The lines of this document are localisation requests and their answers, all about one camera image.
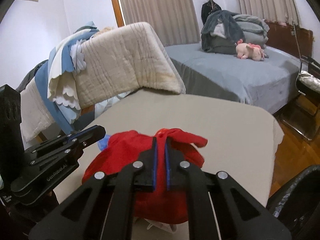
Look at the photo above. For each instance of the blue white scalloped blanket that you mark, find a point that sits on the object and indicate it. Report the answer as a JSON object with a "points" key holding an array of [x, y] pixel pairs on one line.
{"points": [[55, 80]]}

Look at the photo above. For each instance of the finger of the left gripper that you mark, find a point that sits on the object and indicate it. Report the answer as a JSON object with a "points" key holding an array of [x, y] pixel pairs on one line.
{"points": [[46, 150]]}

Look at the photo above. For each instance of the beige tablecloth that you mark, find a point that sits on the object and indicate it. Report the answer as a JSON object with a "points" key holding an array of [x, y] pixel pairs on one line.
{"points": [[232, 137]]}

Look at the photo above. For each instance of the red cloth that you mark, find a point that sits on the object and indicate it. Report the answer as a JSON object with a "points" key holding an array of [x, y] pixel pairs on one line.
{"points": [[161, 205]]}

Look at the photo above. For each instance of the black lined trash bin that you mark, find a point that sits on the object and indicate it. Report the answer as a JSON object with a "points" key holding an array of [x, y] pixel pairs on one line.
{"points": [[296, 204]]}

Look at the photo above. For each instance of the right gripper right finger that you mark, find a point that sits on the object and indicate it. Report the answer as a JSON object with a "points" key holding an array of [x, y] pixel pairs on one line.
{"points": [[218, 207]]}

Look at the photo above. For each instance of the black cantilever chair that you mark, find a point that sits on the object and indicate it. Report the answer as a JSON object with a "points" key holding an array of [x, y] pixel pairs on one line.
{"points": [[302, 114]]}

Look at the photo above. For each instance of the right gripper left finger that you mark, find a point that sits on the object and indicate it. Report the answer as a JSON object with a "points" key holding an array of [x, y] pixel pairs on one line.
{"points": [[102, 207]]}

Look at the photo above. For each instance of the beige quilted blanket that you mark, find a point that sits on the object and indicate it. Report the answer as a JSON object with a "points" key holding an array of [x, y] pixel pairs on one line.
{"points": [[117, 61]]}

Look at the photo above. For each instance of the bed with grey sheet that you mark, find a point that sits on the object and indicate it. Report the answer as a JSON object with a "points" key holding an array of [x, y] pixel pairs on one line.
{"points": [[269, 84]]}

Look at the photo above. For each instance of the dark wooden headboard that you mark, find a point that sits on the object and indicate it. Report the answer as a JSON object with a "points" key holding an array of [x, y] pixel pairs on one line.
{"points": [[282, 36]]}

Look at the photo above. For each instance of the right beige curtain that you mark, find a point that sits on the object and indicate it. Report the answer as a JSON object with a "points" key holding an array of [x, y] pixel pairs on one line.
{"points": [[279, 11]]}

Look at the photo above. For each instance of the pink plush pig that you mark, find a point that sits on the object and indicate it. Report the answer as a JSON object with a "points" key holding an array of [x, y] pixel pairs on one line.
{"points": [[249, 51]]}

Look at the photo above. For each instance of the beige curtain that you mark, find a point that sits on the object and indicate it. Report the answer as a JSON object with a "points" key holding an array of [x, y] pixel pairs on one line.
{"points": [[279, 11], [174, 21]]}

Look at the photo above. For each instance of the blue plastic bag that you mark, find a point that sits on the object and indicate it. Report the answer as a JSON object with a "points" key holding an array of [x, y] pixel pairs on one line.
{"points": [[103, 143]]}

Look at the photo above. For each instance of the left beige curtain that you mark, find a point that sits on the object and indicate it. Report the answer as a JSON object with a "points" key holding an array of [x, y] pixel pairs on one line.
{"points": [[174, 21]]}

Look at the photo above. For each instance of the silver chair cushion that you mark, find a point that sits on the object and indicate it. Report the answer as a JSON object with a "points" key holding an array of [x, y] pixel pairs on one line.
{"points": [[309, 81]]}

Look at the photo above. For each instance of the folded grey duvet pile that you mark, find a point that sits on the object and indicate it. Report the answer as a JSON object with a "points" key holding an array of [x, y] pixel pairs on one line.
{"points": [[255, 29]]}

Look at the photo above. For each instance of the dark grey fleece jacket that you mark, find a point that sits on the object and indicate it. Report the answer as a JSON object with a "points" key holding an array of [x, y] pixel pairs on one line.
{"points": [[221, 33]]}

